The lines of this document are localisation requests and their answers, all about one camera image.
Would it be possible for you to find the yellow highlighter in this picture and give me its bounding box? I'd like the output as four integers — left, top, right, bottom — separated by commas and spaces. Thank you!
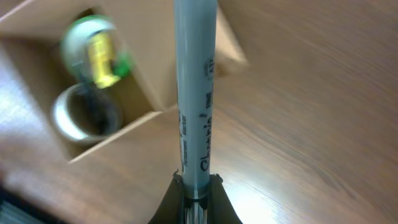
88, 32, 121, 89

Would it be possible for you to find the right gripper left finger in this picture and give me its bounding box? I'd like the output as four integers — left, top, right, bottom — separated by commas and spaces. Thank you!
148, 170, 186, 224

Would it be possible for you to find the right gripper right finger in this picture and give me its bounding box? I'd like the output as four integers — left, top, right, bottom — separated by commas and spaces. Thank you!
208, 174, 243, 224

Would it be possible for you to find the beige tape roll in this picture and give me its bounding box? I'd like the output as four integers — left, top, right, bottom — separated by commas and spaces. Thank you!
52, 83, 123, 145

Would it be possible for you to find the cardboard box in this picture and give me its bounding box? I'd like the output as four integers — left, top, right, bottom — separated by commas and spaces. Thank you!
0, 0, 249, 164

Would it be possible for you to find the green tape roll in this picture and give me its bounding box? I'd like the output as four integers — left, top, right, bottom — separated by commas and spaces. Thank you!
60, 15, 135, 85

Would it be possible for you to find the black marker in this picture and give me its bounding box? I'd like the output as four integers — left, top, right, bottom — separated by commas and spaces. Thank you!
174, 0, 218, 223

